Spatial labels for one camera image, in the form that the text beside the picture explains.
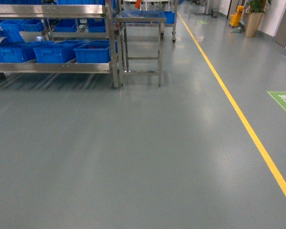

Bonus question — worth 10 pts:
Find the stainless steel flow rack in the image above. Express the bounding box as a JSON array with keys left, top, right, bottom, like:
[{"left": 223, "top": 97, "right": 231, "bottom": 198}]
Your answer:
[{"left": 0, "top": 0, "right": 121, "bottom": 88}]

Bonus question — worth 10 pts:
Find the blue plastic bin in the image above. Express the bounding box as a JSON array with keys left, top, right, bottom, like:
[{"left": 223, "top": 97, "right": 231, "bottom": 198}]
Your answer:
[
  {"left": 73, "top": 40, "right": 112, "bottom": 63},
  {"left": 33, "top": 40, "right": 87, "bottom": 63},
  {"left": 0, "top": 41, "right": 54, "bottom": 63}
]

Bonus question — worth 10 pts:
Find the yellow mop bucket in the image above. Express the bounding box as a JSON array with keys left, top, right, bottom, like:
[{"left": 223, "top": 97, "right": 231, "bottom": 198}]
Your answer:
[{"left": 230, "top": 6, "right": 244, "bottom": 27}]

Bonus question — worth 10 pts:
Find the rear stainless steel cart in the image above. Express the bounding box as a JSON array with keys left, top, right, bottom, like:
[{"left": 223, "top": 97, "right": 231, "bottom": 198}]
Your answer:
[{"left": 116, "top": 0, "right": 180, "bottom": 44}]

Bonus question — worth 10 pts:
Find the tan planter with plant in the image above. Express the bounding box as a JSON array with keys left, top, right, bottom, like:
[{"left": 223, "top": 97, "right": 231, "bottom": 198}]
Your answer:
[{"left": 245, "top": 0, "right": 272, "bottom": 38}]

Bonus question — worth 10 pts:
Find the small stainless steel table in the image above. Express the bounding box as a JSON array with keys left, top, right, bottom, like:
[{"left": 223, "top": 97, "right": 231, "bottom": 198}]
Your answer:
[{"left": 114, "top": 10, "right": 166, "bottom": 87}]

